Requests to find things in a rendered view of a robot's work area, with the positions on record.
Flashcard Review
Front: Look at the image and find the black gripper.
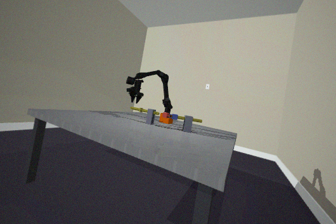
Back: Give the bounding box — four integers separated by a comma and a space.
129, 86, 144, 103

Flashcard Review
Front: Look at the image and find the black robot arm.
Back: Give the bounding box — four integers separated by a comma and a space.
126, 70, 172, 114

